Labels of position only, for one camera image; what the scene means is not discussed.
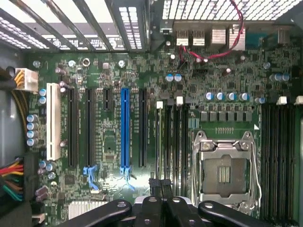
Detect black RAM slot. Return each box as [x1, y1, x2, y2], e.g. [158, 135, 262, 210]
[269, 104, 279, 220]
[173, 96, 182, 197]
[287, 96, 303, 224]
[181, 104, 190, 197]
[164, 104, 173, 183]
[261, 104, 270, 220]
[276, 96, 288, 223]
[155, 101, 164, 180]

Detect silver CPU socket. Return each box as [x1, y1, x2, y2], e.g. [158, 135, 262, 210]
[193, 130, 261, 216]

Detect silver finned heat sink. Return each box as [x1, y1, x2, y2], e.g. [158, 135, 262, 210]
[68, 201, 110, 220]

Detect blue plastic slot latch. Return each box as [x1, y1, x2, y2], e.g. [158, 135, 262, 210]
[83, 165, 99, 191]

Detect green motherboard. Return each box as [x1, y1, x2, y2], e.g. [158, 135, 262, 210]
[25, 51, 303, 227]

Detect long black expansion slot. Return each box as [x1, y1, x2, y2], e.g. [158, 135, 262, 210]
[85, 88, 95, 167]
[138, 87, 149, 168]
[68, 87, 79, 167]

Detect blue expansion slot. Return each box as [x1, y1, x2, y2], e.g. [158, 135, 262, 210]
[120, 87, 132, 175]

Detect steel socket locking lever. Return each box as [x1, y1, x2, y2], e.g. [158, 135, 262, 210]
[246, 139, 262, 209]

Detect short black expansion slot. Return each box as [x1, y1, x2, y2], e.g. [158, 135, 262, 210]
[103, 87, 112, 111]

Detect black power connector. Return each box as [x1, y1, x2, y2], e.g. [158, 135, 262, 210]
[22, 153, 40, 202]

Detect white expansion slot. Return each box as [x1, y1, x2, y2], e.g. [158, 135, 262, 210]
[46, 82, 62, 161]

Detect grey metal PC case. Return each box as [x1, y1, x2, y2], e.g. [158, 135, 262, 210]
[0, 0, 303, 227]

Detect silver USB port block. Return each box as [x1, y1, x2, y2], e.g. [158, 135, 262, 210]
[176, 29, 205, 47]

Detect white power connector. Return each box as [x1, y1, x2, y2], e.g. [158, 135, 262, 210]
[14, 68, 39, 93]

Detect silver network port block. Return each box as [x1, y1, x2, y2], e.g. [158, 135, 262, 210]
[210, 24, 246, 52]

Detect multicoloured wire bundle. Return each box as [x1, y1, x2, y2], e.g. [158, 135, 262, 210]
[0, 158, 26, 201]

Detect yellow and black wire bundle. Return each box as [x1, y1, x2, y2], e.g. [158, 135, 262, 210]
[10, 70, 30, 145]

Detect red wire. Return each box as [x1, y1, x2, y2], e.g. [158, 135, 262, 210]
[178, 0, 246, 66]

